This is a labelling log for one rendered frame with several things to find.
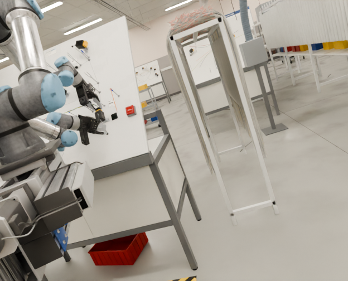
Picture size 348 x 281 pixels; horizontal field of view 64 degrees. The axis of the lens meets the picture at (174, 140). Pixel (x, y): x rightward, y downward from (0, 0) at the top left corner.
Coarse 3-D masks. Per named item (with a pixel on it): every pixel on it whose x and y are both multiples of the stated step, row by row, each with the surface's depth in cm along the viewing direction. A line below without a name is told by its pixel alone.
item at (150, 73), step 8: (152, 64) 1070; (136, 72) 1065; (144, 72) 1065; (152, 72) 1055; (160, 72) 1046; (144, 80) 1051; (152, 80) 1041; (160, 80) 1031; (152, 88) 1035; (160, 88) 1033; (144, 96) 1046; (152, 96) 1044; (168, 96) 1093
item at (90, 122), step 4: (80, 116) 149; (84, 116) 151; (80, 120) 147; (84, 120) 150; (88, 120) 152; (92, 120) 151; (96, 120) 155; (80, 124) 147; (84, 124) 151; (88, 124) 153; (92, 124) 152; (96, 124) 156; (80, 128) 148; (88, 128) 152; (92, 128) 153; (96, 128) 156; (88, 132) 153
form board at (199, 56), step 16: (240, 32) 448; (192, 48) 463; (208, 48) 454; (192, 64) 451; (208, 64) 442; (208, 80) 427; (256, 80) 424; (208, 96) 435; (224, 96) 434; (256, 96) 429; (272, 96) 427; (208, 112) 441
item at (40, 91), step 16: (0, 0) 103; (16, 0) 103; (32, 0) 104; (0, 16) 104; (16, 16) 101; (32, 16) 104; (16, 32) 99; (32, 32) 101; (16, 48) 99; (32, 48) 97; (32, 64) 94; (32, 80) 89; (48, 80) 89; (16, 96) 88; (32, 96) 88; (48, 96) 89; (64, 96) 97; (32, 112) 90; (48, 112) 94
